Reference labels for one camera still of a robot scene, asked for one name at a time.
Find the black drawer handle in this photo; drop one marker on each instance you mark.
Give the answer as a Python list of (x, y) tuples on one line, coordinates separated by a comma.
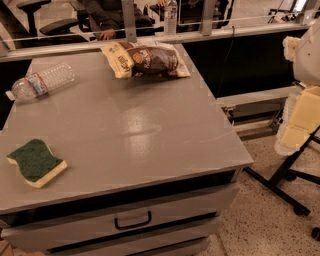
[(132, 221)]

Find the green yellow sponge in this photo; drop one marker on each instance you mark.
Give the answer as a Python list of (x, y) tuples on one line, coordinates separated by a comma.
[(36, 163)]

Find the brown bread bag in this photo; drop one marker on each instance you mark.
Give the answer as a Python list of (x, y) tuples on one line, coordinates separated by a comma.
[(138, 59)]

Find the seated person in background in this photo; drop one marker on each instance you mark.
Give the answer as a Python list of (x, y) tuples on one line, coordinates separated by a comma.
[(107, 19)]

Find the black rolling stand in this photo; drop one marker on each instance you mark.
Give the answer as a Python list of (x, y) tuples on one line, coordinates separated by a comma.
[(286, 172)]

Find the grey drawer cabinet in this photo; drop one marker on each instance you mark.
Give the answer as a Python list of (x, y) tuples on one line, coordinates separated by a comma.
[(131, 146)]

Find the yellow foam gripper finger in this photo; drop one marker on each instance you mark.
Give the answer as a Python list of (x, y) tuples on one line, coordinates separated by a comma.
[(290, 44), (300, 118)]

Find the grey metal railing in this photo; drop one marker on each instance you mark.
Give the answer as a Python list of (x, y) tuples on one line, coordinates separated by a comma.
[(20, 47)]

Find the clear plastic water bottle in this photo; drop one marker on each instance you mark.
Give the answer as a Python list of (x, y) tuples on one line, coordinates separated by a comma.
[(41, 83)]

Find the black office chair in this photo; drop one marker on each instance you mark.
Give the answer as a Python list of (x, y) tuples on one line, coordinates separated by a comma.
[(55, 19)]

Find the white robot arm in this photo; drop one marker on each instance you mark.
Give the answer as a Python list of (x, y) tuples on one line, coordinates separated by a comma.
[(306, 63)]

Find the upright water bottle background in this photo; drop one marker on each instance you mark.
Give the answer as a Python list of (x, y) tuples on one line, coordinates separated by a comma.
[(170, 17)]

